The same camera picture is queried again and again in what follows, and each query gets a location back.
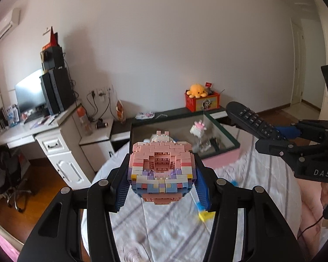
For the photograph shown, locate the white wall socket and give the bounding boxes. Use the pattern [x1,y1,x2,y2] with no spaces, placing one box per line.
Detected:
[89,85,114,98]

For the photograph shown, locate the striped bed sheet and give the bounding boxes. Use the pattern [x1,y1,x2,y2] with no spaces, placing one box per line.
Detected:
[82,142,302,262]

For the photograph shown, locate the black office chair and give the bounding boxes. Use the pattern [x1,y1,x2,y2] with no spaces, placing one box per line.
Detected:
[0,147,33,213]

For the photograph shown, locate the low white cabinet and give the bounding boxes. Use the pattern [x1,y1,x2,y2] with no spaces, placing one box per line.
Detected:
[79,116,116,175]

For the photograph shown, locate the clear plastic bag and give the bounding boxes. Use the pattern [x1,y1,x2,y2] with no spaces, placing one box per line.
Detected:
[195,136,222,154]

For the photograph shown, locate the dark low cabinet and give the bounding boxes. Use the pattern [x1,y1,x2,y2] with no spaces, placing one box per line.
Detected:
[111,106,233,142]

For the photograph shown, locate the black speaker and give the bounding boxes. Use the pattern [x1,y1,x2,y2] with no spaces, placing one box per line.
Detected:
[41,46,66,71]

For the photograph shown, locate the red black box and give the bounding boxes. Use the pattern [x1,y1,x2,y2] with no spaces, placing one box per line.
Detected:
[42,27,59,50]

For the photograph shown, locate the pink block donut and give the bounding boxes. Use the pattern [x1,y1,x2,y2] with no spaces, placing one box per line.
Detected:
[128,131,199,205]

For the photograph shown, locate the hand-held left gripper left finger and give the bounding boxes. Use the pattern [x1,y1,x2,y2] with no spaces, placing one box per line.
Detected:
[18,153,132,262]

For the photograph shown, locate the orange figurine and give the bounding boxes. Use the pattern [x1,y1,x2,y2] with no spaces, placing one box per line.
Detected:
[115,100,127,124]

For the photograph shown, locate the blue white boxes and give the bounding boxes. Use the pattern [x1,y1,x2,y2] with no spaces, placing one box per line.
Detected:
[5,104,20,127]

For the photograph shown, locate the white door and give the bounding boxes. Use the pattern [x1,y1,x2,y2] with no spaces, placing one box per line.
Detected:
[290,16,304,106]

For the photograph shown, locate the white pink block cat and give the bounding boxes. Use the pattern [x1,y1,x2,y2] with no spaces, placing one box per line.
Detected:
[190,120,207,139]

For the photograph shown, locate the white air conditioner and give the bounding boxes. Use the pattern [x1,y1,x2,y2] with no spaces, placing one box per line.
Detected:
[0,8,21,51]

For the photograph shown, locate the black remote control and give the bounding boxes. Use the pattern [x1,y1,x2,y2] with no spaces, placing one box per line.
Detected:
[225,102,290,142]

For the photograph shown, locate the pink storage box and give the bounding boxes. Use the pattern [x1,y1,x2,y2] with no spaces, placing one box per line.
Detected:
[130,112,240,167]

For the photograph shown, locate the orange capped bottle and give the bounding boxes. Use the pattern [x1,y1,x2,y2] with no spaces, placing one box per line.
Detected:
[77,106,93,136]

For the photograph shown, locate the computer monitor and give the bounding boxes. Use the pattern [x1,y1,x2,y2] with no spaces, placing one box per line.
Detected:
[15,69,47,114]

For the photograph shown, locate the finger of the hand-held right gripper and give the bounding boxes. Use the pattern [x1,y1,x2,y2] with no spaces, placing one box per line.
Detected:
[255,138,321,167]
[273,119,328,144]

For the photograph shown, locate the yellow octopus plush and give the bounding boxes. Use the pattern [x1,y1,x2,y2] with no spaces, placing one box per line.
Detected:
[186,83,208,99]

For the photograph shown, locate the white desk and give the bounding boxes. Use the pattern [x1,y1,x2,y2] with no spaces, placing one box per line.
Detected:
[0,102,99,190]

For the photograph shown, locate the loose yellow brick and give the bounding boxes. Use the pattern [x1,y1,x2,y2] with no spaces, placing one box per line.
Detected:
[191,194,217,224]

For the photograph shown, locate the printed cloth pouch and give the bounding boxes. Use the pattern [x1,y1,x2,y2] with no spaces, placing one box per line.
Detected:
[135,111,155,120]

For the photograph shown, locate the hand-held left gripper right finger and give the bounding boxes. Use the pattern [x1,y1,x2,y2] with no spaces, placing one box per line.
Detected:
[193,153,300,262]

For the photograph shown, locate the black computer tower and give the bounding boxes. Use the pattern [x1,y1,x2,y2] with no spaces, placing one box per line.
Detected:
[40,68,75,115]

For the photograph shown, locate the pink quilt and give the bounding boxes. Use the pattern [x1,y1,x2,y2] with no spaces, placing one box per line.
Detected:
[295,180,328,254]

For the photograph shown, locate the red printed box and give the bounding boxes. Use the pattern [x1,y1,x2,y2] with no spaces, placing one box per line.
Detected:
[184,91,222,113]

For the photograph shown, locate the person's right hand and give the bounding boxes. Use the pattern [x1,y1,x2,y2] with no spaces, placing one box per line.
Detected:
[320,182,328,211]

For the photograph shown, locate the black power cable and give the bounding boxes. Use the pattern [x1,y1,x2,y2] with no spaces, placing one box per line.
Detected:
[103,87,114,116]
[86,90,99,122]

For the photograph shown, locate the black keyboard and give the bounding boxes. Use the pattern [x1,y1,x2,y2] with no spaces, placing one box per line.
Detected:
[24,111,49,124]

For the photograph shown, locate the thin gripper cable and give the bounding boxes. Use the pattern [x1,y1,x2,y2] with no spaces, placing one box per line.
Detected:
[297,215,325,238]

